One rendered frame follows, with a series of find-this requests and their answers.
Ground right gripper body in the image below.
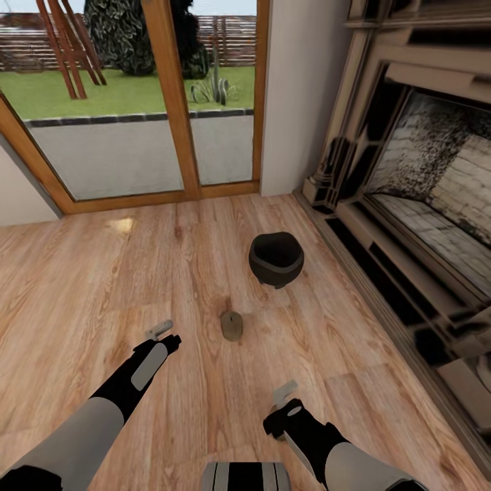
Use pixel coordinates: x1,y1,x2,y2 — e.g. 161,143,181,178
266,398,301,439

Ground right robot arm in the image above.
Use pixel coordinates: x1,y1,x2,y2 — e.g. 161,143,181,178
263,381,431,491

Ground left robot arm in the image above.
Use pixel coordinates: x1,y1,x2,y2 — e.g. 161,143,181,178
0,320,181,491

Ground cauldron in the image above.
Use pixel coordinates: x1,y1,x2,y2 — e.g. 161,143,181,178
249,231,305,289

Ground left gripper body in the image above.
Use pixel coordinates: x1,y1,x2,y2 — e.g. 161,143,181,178
159,335,179,355

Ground robot trunk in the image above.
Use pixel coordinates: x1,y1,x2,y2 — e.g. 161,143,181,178
200,462,291,491

